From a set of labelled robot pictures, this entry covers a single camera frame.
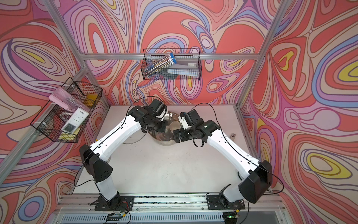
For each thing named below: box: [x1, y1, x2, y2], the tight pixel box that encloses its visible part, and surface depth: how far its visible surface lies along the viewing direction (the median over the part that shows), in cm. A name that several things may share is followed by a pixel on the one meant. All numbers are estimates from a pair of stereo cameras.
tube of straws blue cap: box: [144, 52, 177, 77], surface depth 81 cm
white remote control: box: [61, 107, 90, 134], surface depth 70 cm
